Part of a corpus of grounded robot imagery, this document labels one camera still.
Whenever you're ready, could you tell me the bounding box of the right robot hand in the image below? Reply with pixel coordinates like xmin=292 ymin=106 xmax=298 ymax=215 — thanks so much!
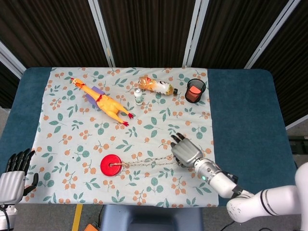
xmin=170 ymin=132 xmax=204 ymax=169

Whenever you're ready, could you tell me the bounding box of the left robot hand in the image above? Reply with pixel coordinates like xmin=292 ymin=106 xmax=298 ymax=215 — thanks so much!
xmin=0 ymin=148 xmax=39 ymax=205

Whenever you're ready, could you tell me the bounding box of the red disc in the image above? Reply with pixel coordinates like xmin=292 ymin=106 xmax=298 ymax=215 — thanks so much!
xmin=100 ymin=155 xmax=123 ymax=176

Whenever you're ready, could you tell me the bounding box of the orange cube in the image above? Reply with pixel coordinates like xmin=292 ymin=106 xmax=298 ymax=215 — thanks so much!
xmin=187 ymin=86 xmax=202 ymax=102

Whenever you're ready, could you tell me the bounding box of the black mesh pen holder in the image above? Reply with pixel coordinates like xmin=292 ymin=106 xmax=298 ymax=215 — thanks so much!
xmin=185 ymin=78 xmax=207 ymax=103

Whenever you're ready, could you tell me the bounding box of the blue table cover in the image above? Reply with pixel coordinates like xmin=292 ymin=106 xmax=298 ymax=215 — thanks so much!
xmin=0 ymin=66 xmax=298 ymax=208

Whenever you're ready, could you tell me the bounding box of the orange juice bottle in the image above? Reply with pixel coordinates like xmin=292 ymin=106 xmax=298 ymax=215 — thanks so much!
xmin=138 ymin=76 xmax=179 ymax=96

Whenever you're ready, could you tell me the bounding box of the small white drink bottle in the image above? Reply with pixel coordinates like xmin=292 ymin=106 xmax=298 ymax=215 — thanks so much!
xmin=134 ymin=88 xmax=143 ymax=106

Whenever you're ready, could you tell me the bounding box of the grey-blue robot torso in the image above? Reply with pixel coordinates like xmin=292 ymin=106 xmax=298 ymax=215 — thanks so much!
xmin=100 ymin=204 xmax=204 ymax=231

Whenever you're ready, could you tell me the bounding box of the floral white tablecloth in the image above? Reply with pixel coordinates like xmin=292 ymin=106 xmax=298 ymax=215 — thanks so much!
xmin=18 ymin=66 xmax=220 ymax=208

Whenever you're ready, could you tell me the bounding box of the yellow rubber chicken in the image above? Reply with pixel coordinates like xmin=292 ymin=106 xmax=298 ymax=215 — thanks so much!
xmin=70 ymin=77 xmax=134 ymax=127

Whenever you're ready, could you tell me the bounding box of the purple foam block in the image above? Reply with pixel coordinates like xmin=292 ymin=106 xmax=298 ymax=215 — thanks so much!
xmin=84 ymin=86 xmax=106 ymax=109

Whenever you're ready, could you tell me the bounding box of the dark equipment box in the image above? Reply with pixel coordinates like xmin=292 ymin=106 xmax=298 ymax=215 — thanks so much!
xmin=288 ymin=135 xmax=308 ymax=155

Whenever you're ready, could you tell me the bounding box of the black floor cable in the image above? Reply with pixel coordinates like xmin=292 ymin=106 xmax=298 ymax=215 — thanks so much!
xmin=95 ymin=205 xmax=104 ymax=226

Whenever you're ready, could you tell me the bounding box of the dark partition panel white frame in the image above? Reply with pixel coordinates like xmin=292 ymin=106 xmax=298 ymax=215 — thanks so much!
xmin=185 ymin=0 xmax=295 ymax=70
xmin=0 ymin=0 xmax=116 ymax=73
xmin=88 ymin=0 xmax=203 ymax=68
xmin=244 ymin=0 xmax=308 ymax=130
xmin=0 ymin=40 xmax=26 ymax=109

